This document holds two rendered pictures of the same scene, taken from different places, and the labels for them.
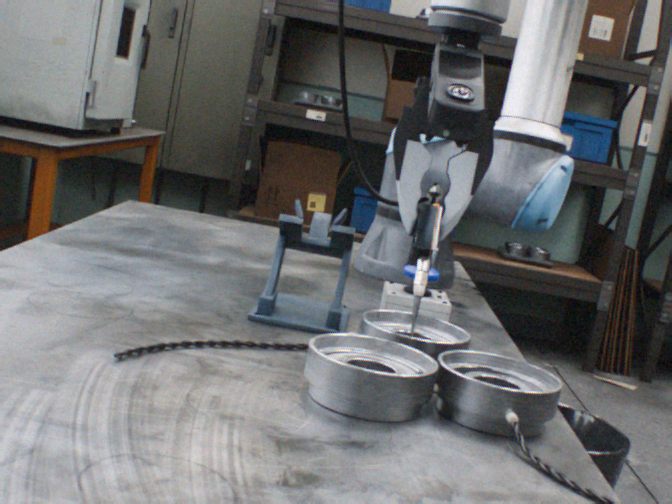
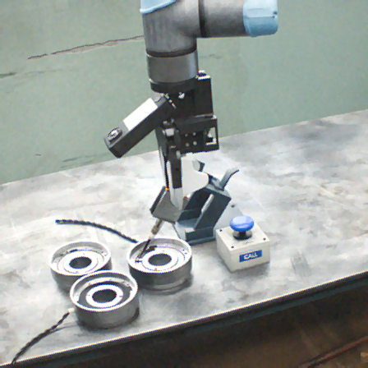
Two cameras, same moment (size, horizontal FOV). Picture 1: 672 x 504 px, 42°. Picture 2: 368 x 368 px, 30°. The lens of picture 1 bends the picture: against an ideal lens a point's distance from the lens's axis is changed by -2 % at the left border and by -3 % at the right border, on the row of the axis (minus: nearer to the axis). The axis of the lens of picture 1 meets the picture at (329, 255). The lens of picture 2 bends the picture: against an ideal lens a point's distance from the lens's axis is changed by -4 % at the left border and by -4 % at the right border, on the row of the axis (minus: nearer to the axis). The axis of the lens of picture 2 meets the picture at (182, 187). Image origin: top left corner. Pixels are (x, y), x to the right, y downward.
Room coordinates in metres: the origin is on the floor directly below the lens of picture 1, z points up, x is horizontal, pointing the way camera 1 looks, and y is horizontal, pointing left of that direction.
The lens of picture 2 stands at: (0.61, -1.05, 1.48)
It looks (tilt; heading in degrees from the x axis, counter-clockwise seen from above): 28 degrees down; 75
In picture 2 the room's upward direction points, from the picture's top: 5 degrees counter-clockwise
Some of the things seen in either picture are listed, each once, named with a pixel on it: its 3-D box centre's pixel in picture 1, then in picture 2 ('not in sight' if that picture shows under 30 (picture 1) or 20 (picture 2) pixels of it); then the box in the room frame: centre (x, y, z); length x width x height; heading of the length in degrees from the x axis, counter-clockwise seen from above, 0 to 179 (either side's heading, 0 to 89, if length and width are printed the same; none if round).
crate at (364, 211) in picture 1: (403, 215); not in sight; (4.43, -0.33, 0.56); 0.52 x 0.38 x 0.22; 87
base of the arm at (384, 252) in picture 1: (409, 243); not in sight; (1.31, -0.11, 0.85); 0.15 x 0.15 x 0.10
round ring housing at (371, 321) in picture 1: (412, 346); (160, 264); (0.81, -0.09, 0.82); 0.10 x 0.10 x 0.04
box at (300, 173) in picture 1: (300, 181); not in sight; (4.40, 0.21, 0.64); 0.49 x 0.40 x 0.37; 95
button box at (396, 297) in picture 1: (413, 309); (246, 244); (0.96, -0.10, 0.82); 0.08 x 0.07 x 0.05; 0
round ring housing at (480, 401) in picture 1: (494, 393); (105, 300); (0.71, -0.16, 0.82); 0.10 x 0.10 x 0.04
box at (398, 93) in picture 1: (425, 90); not in sight; (4.41, -0.31, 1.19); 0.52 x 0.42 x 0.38; 90
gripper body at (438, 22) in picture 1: (453, 83); (182, 113); (0.87, -0.09, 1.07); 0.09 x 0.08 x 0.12; 178
